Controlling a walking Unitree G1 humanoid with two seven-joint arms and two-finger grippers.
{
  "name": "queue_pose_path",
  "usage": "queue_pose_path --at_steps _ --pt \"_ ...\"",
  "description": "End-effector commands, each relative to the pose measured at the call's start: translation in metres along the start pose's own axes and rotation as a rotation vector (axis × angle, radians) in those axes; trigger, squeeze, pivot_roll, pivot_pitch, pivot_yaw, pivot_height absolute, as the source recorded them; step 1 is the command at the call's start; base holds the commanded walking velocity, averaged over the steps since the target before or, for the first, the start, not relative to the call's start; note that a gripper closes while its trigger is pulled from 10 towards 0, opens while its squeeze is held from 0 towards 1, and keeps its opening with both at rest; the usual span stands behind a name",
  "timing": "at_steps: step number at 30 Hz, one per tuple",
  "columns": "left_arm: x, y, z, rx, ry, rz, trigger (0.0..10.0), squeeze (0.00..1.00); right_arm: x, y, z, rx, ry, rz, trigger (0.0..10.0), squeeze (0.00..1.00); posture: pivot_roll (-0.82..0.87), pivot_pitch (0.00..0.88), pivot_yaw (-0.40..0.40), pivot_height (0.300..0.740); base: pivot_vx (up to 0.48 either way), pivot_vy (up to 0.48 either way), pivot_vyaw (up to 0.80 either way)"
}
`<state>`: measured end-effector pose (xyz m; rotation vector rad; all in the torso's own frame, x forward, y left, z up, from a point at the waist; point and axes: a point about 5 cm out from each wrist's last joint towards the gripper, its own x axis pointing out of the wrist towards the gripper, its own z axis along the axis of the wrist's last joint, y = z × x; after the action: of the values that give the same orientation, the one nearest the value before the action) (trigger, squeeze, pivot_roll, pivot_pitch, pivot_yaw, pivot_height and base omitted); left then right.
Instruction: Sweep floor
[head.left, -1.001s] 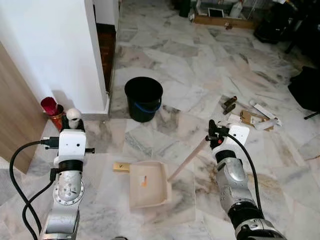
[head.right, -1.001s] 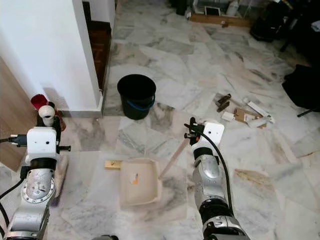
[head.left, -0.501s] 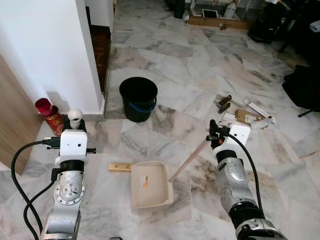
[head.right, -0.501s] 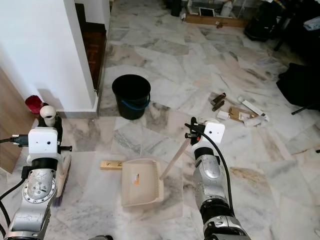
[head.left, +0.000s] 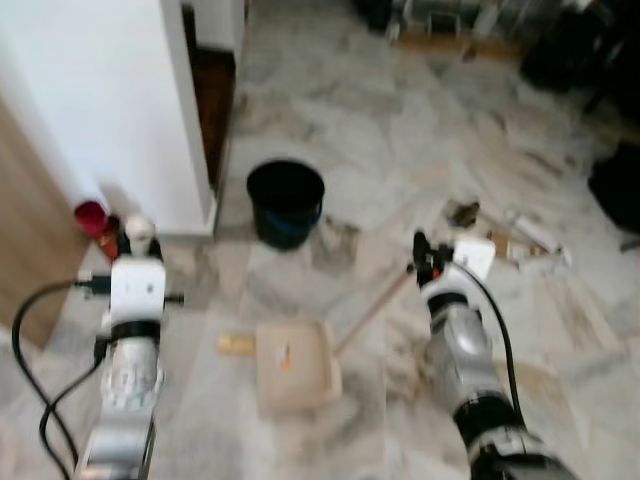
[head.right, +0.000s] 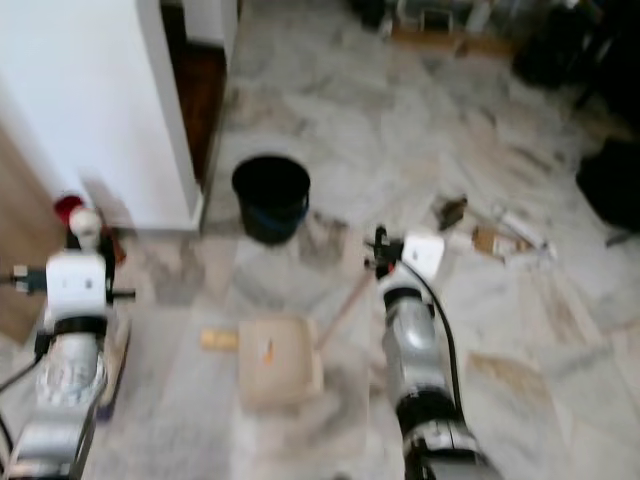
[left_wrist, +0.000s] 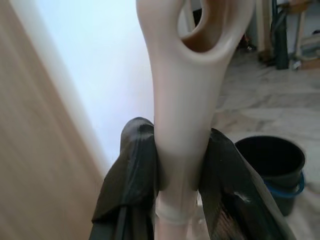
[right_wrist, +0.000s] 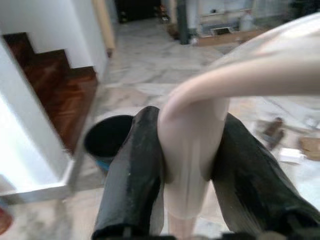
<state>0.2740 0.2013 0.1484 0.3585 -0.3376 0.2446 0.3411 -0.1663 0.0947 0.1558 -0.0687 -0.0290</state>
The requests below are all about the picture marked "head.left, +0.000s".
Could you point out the gold strip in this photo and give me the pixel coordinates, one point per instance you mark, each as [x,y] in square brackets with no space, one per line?
[236,344]

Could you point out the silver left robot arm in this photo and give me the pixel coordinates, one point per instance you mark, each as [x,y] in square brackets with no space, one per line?
[130,400]

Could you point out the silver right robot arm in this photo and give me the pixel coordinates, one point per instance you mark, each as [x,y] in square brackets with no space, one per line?
[470,360]

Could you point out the red-capped spray can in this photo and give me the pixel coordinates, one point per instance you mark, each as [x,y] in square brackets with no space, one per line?
[90,216]

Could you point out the brown cardboard scrap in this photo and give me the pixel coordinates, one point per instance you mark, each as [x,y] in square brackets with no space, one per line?
[515,247]

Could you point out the white paper strip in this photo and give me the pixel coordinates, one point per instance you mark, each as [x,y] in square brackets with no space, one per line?
[540,235]

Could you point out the light wood panel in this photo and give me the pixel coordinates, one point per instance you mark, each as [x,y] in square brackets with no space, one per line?
[35,240]

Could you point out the black round bucket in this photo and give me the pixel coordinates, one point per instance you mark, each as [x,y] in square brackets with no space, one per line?
[285,205]

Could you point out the small black bag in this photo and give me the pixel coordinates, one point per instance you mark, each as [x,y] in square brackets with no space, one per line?
[618,190]

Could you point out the dark wooden staircase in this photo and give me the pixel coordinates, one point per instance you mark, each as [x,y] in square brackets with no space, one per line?
[212,100]

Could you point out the brown wooden base board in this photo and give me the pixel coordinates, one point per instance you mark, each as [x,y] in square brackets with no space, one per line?
[460,45]

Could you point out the white metal rack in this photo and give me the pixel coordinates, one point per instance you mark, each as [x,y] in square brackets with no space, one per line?
[450,15]

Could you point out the large black bag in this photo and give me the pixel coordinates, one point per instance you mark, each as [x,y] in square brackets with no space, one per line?
[585,45]

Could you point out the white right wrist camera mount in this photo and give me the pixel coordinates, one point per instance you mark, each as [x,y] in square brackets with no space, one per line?
[475,258]

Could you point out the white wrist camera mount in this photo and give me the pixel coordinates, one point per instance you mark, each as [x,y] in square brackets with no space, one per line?
[138,290]
[475,258]

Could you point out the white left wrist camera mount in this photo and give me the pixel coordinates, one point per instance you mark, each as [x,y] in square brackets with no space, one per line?
[138,290]

